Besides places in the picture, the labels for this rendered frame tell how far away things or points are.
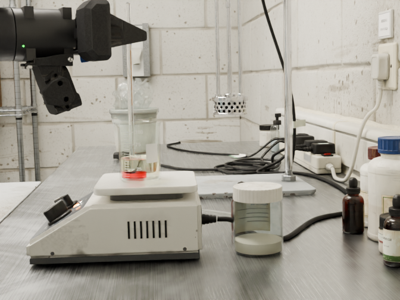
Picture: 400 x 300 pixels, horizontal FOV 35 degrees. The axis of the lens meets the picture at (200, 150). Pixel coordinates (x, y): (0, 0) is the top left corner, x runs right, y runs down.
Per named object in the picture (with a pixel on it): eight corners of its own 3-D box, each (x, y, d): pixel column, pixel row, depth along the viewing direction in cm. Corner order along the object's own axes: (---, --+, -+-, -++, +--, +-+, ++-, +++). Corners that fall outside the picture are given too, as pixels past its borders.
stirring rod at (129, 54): (130, 171, 77) (126, 1, 75) (129, 171, 78) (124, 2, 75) (135, 171, 77) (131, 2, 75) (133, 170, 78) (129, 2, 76)
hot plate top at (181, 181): (92, 196, 73) (91, 188, 73) (103, 180, 85) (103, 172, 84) (197, 193, 73) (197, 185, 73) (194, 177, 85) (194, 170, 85)
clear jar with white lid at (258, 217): (291, 255, 75) (290, 187, 75) (242, 259, 74) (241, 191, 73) (272, 242, 81) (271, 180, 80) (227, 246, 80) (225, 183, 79)
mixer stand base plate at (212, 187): (146, 201, 111) (146, 194, 111) (147, 182, 130) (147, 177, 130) (317, 194, 113) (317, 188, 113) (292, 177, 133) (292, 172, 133)
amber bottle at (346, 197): (353, 236, 84) (353, 179, 83) (337, 231, 86) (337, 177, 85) (369, 232, 85) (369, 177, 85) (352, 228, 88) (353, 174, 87)
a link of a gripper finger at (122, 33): (88, 8, 73) (90, 62, 74) (97, 5, 70) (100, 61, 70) (144, 10, 76) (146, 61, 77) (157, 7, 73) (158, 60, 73)
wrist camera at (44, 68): (18, 55, 73) (19, 113, 74) (30, 52, 66) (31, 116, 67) (71, 56, 75) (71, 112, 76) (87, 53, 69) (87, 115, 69)
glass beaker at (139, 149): (169, 180, 80) (168, 115, 79) (152, 187, 75) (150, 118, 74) (125, 178, 82) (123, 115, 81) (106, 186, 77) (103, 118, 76)
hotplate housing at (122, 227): (26, 268, 73) (22, 199, 72) (48, 239, 86) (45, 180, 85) (221, 261, 74) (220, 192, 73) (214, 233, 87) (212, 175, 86)
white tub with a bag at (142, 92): (165, 152, 182) (163, 77, 179) (115, 155, 177) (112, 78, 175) (153, 147, 195) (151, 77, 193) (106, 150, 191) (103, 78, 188)
